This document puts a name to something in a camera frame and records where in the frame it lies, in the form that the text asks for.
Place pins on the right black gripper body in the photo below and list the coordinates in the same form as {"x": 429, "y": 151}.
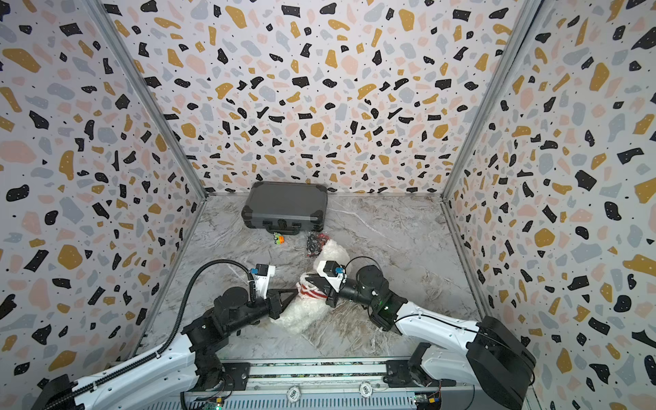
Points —
{"x": 330, "y": 289}

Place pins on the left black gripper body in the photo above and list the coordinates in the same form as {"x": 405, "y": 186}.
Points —
{"x": 258, "y": 310}

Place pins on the white teddy bear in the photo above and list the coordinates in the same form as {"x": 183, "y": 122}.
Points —
{"x": 302, "y": 313}

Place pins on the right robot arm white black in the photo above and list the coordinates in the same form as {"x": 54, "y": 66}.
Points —
{"x": 482, "y": 353}

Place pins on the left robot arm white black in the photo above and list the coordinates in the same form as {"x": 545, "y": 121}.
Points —
{"x": 189, "y": 362}

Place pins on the small green orange toy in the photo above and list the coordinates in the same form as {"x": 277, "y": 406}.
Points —
{"x": 278, "y": 238}

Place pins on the bag of toy bricks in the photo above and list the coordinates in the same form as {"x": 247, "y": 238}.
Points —
{"x": 315, "y": 243}

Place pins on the dark grey hard case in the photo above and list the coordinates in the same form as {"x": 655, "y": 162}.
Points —
{"x": 286, "y": 208}

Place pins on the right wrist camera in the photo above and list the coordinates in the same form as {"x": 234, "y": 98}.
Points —
{"x": 333, "y": 272}

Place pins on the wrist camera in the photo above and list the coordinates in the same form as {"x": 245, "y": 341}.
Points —
{"x": 333, "y": 272}
{"x": 262, "y": 274}

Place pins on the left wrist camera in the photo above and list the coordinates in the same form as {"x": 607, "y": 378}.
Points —
{"x": 262, "y": 274}

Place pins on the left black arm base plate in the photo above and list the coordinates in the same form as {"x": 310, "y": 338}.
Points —
{"x": 232, "y": 376}

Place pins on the aluminium mounting rail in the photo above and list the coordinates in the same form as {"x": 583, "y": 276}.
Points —
{"x": 344, "y": 383}

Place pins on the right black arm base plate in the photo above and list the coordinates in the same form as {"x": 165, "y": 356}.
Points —
{"x": 405, "y": 374}

